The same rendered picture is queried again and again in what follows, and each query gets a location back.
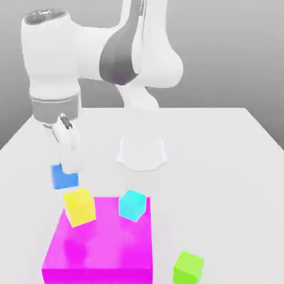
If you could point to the small cyan cube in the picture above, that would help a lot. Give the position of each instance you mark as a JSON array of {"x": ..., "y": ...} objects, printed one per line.
[{"x": 132, "y": 205}]

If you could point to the small green cube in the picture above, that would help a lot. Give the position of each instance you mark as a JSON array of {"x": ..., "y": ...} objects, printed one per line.
[{"x": 188, "y": 268}]

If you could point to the small blue cube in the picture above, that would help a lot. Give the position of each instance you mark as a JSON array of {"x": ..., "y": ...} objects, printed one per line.
[{"x": 64, "y": 180}]

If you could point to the large magenta box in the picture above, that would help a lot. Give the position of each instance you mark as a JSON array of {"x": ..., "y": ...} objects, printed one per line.
[{"x": 99, "y": 248}]

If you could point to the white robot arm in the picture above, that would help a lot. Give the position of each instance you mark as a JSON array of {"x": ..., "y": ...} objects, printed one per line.
[{"x": 55, "y": 55}]

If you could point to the small yellow cube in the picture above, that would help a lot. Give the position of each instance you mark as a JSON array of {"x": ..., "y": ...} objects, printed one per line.
[{"x": 79, "y": 206}]

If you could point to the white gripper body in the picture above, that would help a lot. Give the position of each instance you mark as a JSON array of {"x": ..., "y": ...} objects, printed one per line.
[{"x": 69, "y": 142}]

